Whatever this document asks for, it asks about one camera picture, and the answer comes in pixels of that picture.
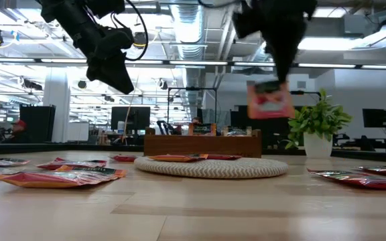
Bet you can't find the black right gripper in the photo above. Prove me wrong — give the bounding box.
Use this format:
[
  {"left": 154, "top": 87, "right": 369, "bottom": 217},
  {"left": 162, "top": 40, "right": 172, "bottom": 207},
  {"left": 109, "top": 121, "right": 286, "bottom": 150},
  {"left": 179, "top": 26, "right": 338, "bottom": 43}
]
[{"left": 251, "top": 0, "right": 318, "bottom": 84}]

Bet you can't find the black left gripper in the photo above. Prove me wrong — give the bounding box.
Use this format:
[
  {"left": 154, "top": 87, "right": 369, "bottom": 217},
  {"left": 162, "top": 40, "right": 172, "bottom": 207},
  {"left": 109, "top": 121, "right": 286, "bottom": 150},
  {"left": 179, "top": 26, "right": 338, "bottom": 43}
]
[{"left": 75, "top": 23, "right": 135, "bottom": 95}]

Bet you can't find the orange tea bag packet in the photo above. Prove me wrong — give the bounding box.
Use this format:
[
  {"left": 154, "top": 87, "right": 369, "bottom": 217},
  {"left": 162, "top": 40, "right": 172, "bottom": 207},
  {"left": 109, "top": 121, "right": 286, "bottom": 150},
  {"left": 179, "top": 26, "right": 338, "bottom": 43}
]
[
  {"left": 0, "top": 157, "right": 31, "bottom": 167},
  {"left": 0, "top": 165, "right": 128, "bottom": 189},
  {"left": 188, "top": 123, "right": 218, "bottom": 137},
  {"left": 148, "top": 153, "right": 210, "bottom": 163},
  {"left": 246, "top": 81, "right": 296, "bottom": 121}
]

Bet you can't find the white pillar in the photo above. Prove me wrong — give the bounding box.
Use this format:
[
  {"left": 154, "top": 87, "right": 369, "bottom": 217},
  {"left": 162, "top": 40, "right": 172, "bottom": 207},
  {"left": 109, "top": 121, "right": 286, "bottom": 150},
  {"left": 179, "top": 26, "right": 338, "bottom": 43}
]
[{"left": 42, "top": 66, "right": 72, "bottom": 143}]

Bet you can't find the white cabinet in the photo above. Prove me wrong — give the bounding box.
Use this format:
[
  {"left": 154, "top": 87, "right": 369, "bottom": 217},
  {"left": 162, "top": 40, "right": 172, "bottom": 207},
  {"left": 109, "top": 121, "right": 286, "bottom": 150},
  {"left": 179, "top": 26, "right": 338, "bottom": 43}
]
[{"left": 67, "top": 120, "right": 90, "bottom": 142}]

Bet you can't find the green plant in white pot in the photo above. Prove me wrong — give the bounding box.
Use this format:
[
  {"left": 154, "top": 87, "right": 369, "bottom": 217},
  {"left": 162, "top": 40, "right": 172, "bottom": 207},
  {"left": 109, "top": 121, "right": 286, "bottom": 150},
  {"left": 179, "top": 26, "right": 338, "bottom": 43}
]
[{"left": 283, "top": 88, "right": 354, "bottom": 159}]

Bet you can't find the long ceiling light strip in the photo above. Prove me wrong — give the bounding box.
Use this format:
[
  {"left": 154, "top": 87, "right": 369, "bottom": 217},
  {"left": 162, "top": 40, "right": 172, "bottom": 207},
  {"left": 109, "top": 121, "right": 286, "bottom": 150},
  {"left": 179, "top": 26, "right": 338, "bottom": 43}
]
[{"left": 0, "top": 57, "right": 386, "bottom": 70}]

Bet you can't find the black tall cabinet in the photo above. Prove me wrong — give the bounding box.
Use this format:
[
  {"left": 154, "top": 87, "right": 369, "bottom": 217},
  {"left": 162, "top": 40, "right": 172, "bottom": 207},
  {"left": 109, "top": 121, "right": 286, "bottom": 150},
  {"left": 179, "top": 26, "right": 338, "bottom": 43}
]
[{"left": 19, "top": 104, "right": 56, "bottom": 143}]

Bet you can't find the brown wooden compartment box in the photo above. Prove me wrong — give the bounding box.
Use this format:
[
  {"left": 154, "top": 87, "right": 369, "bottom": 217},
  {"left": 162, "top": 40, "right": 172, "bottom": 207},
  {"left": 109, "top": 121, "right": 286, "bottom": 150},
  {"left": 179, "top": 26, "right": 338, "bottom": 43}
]
[{"left": 143, "top": 127, "right": 263, "bottom": 159}]

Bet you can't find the black desk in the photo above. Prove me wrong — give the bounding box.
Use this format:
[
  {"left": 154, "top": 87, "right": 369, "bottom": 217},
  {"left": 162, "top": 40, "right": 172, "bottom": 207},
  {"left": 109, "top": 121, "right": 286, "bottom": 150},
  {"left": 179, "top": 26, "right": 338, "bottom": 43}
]
[{"left": 332, "top": 133, "right": 386, "bottom": 153}]

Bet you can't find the round woven beige placemat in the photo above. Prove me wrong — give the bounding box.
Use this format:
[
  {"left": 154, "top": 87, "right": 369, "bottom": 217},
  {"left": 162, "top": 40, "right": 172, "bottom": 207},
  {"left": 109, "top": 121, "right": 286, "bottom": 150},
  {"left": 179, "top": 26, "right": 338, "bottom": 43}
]
[{"left": 133, "top": 155, "right": 290, "bottom": 179}]

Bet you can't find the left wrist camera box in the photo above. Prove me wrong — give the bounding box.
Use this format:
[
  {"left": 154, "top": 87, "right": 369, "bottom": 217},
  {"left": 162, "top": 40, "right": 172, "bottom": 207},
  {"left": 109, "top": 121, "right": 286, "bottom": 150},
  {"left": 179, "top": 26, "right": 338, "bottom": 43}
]
[{"left": 85, "top": 55, "right": 105, "bottom": 83}]

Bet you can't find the black metal frame rig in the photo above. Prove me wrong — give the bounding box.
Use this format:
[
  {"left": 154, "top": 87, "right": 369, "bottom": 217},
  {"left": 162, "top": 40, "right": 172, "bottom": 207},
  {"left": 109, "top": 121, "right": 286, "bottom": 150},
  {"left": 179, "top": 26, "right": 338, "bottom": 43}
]
[{"left": 289, "top": 90, "right": 322, "bottom": 101}]

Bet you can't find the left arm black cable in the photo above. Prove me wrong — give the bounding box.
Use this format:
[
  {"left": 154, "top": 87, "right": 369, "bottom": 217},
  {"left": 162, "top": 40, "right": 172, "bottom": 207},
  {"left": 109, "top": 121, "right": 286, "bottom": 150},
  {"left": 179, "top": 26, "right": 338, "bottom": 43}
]
[{"left": 111, "top": 0, "right": 149, "bottom": 62}]

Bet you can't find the silver ventilation duct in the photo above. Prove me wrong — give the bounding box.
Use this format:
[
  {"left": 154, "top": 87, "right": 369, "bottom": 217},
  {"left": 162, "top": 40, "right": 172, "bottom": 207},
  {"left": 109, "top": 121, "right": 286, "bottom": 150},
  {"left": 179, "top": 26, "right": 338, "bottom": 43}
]
[{"left": 170, "top": 0, "right": 208, "bottom": 111}]

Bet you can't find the black aluminium table frame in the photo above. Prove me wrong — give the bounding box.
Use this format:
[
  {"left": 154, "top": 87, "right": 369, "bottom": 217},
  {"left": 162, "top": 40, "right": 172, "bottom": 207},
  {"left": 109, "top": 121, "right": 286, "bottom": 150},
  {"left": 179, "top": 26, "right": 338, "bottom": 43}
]
[{"left": 0, "top": 142, "right": 386, "bottom": 165}]

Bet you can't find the black wall monitor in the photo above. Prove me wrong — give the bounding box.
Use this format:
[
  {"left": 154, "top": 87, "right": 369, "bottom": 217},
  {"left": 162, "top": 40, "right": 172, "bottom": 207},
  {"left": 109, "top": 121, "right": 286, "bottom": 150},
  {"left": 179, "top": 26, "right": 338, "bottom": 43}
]
[{"left": 362, "top": 108, "right": 386, "bottom": 129}]

